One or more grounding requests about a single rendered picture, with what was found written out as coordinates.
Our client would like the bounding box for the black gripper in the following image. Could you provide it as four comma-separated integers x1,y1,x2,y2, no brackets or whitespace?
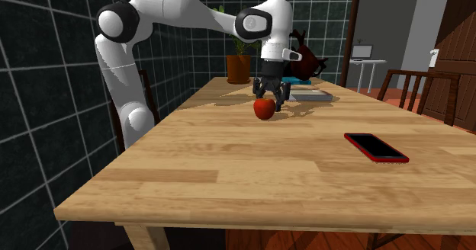
252,59,292,113

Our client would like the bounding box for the brown wooden door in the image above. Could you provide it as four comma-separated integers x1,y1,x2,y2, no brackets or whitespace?
421,0,476,133

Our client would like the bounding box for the green plant in brown pot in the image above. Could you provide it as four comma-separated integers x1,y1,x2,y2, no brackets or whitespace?
213,5,262,85

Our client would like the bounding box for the light wooden table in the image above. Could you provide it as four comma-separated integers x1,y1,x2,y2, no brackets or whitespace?
53,76,476,250

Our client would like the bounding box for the teal book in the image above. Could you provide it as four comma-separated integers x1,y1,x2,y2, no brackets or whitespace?
281,76,313,86

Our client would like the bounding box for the red apple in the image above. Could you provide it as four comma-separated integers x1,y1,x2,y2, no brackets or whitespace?
253,97,277,121

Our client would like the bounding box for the white side table with laptop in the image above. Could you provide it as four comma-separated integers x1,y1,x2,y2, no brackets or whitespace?
349,37,388,95

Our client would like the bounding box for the grey book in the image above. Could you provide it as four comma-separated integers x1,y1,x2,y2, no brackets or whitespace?
288,88,334,103

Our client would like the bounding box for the dark red teapot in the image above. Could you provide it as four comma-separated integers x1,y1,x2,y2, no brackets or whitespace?
285,28,330,82

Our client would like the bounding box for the red smartphone with black screen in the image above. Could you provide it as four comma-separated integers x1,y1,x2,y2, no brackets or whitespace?
343,133,410,164

